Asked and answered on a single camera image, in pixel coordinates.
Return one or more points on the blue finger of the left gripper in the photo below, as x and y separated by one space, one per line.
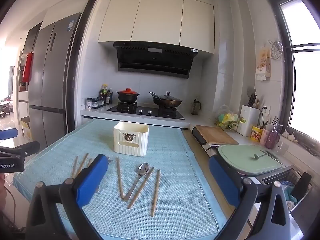
8 133
29 148

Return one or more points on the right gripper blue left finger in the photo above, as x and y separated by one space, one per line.
44 220

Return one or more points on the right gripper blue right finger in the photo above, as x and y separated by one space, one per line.
272 220

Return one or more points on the stainless steel spoon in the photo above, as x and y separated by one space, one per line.
142 170

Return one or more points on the green cutting board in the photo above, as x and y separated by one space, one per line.
248 159

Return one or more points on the wooden cutting board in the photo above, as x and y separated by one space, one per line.
212 136

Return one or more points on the yellow printed cup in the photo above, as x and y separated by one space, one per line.
256 133

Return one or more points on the yellow green plastic bag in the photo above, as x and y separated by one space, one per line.
227 119

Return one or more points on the purple soap bottle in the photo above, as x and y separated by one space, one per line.
272 138

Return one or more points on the red hanging item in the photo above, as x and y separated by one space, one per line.
27 68

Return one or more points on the light blue woven table mat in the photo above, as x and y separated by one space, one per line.
186 206

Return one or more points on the white knife block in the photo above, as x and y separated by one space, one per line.
248 118

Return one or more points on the cream ribbed utensil holder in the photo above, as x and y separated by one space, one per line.
130 138

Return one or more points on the black spice rack containers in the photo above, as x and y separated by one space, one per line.
98 102

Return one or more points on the dark glass kettle jar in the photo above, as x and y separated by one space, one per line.
196 107

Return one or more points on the sauce bottles group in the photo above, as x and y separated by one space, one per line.
106 93

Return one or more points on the grey double door refrigerator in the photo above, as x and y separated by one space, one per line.
47 86

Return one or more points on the dark wok with glass lid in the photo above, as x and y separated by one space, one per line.
165 101

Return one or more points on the black gas stove top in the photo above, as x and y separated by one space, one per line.
133 108

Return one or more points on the black pot with red lid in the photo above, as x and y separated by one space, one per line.
127 95

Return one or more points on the hanging printed paper bag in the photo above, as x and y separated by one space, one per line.
263 67

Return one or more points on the black range hood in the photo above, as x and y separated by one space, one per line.
154 58

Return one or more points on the wire rack on wall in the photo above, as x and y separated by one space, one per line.
276 51

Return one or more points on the white upper wall cabinets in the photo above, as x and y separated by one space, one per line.
187 23

